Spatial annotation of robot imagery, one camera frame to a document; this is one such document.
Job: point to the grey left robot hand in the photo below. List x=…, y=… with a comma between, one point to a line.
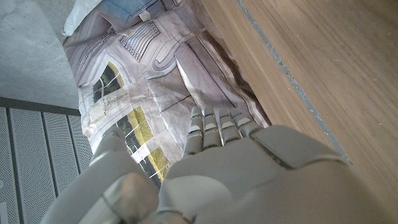
x=236, y=174

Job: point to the blue cloth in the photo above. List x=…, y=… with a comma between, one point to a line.
x=130, y=9

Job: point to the white cloth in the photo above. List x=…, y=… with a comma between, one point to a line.
x=82, y=15

